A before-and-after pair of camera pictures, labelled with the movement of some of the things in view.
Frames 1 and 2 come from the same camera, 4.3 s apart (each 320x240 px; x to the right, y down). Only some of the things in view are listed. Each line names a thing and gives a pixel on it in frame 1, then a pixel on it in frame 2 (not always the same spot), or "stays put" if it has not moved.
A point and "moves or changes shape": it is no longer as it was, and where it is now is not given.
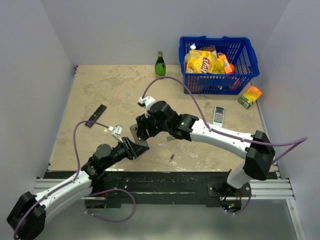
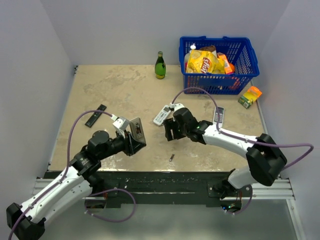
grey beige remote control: x=133 y=128 moves or changes shape
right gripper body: x=153 y=126 → x=170 y=124
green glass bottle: x=160 y=66 stays put
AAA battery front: x=171 y=157 stays put
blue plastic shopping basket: x=217 y=65 stays put
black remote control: x=96 y=115 stays put
